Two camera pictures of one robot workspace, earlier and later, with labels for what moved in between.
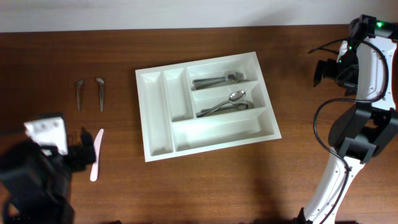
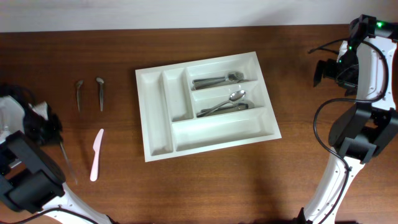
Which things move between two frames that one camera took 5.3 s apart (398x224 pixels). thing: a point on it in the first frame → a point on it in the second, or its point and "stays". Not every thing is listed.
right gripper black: x=329 y=71 stays
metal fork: x=199 y=86 stays
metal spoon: x=235 y=97 stays
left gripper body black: x=78 y=157 → x=46 y=132
